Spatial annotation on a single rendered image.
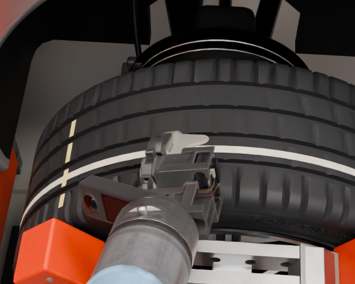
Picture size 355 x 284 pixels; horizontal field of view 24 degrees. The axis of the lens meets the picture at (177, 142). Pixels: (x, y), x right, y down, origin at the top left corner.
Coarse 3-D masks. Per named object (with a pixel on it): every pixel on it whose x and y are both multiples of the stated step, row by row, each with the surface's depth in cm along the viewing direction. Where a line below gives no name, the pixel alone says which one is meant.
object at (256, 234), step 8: (216, 232) 107; (224, 232) 107; (232, 232) 106; (240, 232) 106; (248, 232) 106; (256, 232) 106; (264, 232) 106; (216, 240) 113; (224, 240) 113; (232, 240) 113; (240, 240) 113; (280, 240) 108; (288, 240) 107; (296, 240) 107; (304, 240) 107; (328, 248) 108; (256, 272) 122; (264, 272) 120; (272, 272) 120; (280, 272) 153
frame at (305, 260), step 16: (208, 240) 103; (208, 256) 103; (224, 256) 103; (240, 256) 103; (256, 256) 102; (272, 256) 102; (288, 256) 102; (304, 256) 102; (320, 256) 102; (336, 256) 104; (192, 272) 101; (208, 272) 101; (224, 272) 101; (240, 272) 101; (288, 272) 104; (304, 272) 101; (320, 272) 101; (336, 272) 103
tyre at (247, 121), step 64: (192, 64) 113; (256, 64) 112; (64, 128) 119; (128, 128) 110; (192, 128) 106; (256, 128) 105; (320, 128) 107; (64, 192) 112; (256, 192) 100; (320, 192) 102
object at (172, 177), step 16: (144, 160) 93; (160, 160) 93; (176, 160) 93; (192, 160) 91; (208, 160) 91; (144, 176) 91; (160, 176) 91; (176, 176) 90; (192, 176) 90; (208, 176) 89; (160, 192) 90; (176, 192) 90; (192, 192) 88; (208, 192) 90; (192, 208) 85; (208, 208) 88; (208, 224) 88
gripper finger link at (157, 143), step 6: (150, 138) 96; (156, 138) 96; (162, 138) 97; (168, 138) 98; (150, 144) 94; (156, 144) 94; (162, 144) 95; (150, 150) 93; (156, 150) 94; (162, 150) 95; (150, 156) 93; (150, 162) 93
